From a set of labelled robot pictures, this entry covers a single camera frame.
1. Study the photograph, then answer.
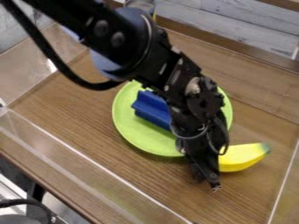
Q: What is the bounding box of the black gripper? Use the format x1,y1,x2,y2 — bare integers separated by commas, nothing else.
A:
174,125,231,193

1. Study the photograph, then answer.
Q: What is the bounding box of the yellow toy banana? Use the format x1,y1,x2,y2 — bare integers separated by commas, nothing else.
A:
219,143,271,172

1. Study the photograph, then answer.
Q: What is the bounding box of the green round plate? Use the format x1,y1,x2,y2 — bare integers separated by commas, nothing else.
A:
111,80,234,158

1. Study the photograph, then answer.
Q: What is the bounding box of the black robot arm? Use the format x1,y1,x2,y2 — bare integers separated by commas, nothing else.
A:
0,0,230,190

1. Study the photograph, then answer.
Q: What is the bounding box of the blue star-shaped block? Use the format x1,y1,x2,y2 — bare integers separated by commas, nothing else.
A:
131,90,171,130

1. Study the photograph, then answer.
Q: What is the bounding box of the yellow labelled tin can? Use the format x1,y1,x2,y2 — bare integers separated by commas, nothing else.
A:
124,0,156,21

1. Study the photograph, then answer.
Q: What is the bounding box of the clear acrylic tray enclosure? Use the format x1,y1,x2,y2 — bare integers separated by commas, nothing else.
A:
0,18,299,224

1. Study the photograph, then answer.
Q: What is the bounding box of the black cable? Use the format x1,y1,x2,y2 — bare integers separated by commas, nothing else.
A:
0,198,54,224

